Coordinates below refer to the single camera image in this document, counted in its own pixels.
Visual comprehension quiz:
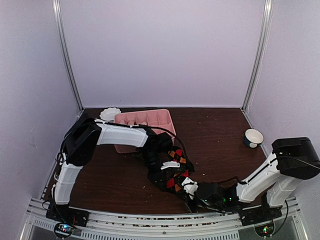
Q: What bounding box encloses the white scalloped ceramic bowl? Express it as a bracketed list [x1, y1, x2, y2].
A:
[99, 107, 122, 122]

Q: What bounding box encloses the black red argyle sock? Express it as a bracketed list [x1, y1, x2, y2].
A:
[155, 146, 195, 200]

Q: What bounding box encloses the right aluminium frame post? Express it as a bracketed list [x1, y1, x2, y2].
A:
[241, 0, 273, 113]

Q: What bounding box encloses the left aluminium frame post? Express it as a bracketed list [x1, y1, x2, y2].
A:
[52, 0, 84, 112]

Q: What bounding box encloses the pink divided organizer tray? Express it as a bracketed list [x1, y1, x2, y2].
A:
[113, 108, 177, 154]

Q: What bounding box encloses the white dark blue cup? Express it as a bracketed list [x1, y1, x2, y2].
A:
[243, 128, 264, 149]

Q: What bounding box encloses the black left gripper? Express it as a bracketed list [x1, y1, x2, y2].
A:
[140, 148, 167, 192]

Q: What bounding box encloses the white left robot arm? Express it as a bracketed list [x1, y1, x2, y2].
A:
[51, 117, 176, 222]

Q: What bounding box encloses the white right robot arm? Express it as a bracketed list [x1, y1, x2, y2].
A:
[182, 137, 320, 221]

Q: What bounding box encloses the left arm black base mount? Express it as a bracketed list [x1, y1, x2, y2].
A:
[45, 199, 90, 227]

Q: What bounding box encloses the front aluminium rail base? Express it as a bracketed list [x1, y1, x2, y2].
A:
[23, 196, 305, 240]

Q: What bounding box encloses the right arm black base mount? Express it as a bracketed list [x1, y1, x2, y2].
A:
[239, 204, 283, 226]

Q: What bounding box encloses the aluminium frame post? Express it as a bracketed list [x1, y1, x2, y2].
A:
[241, 0, 273, 113]
[52, 0, 84, 112]

